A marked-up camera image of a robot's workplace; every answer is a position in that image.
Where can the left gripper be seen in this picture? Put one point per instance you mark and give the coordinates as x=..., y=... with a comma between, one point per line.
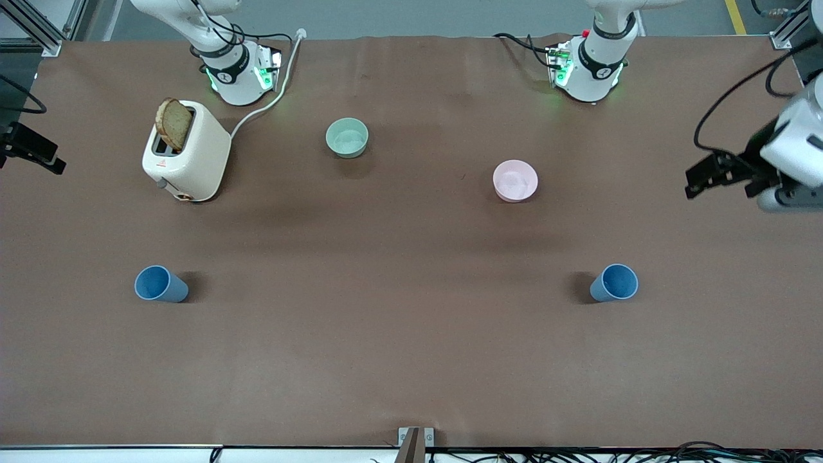
x=753, y=156

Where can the blue plastic cup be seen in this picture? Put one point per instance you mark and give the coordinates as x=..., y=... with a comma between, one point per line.
x=153, y=283
x=617, y=283

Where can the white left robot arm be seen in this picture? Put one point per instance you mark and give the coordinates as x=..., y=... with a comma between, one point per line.
x=598, y=64

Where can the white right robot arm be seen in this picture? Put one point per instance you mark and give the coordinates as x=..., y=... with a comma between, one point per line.
x=235, y=71

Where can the brown toast slice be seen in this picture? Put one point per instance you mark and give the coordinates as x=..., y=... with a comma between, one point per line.
x=173, y=124

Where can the cream white toaster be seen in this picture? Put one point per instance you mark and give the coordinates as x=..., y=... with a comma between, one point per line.
x=200, y=157

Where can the pink bowl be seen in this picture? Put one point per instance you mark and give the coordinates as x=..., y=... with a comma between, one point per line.
x=515, y=181

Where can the mint green bowl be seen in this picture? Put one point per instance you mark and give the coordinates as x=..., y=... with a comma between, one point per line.
x=347, y=137

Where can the brown table cover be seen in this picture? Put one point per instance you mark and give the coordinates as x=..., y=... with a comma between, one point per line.
x=411, y=354

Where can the aluminium frame profile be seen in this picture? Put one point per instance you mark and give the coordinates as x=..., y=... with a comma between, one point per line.
x=787, y=29
x=45, y=26

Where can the metal table edge bracket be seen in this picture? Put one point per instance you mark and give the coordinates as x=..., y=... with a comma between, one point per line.
x=415, y=440

